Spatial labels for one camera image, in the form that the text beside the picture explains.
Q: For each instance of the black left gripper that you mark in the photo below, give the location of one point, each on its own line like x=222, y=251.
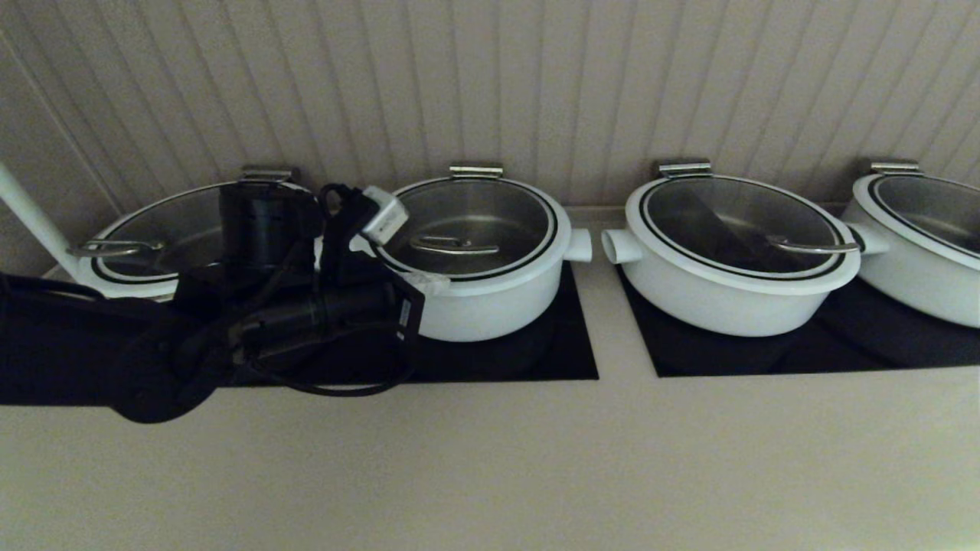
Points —
x=360, y=310

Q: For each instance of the white round pot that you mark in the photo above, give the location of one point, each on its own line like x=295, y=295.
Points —
x=498, y=314
x=712, y=310
x=911, y=295

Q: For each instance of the black glass cooktop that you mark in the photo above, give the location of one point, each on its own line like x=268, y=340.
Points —
x=498, y=360
x=842, y=348

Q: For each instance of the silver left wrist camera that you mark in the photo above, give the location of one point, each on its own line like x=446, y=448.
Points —
x=385, y=216

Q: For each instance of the glass lid with white rim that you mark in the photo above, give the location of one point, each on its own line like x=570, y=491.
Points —
x=168, y=229
x=727, y=214
x=934, y=210
x=475, y=207

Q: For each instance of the white pole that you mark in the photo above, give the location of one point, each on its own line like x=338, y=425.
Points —
x=31, y=214

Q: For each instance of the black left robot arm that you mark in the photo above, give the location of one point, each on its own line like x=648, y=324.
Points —
x=61, y=344

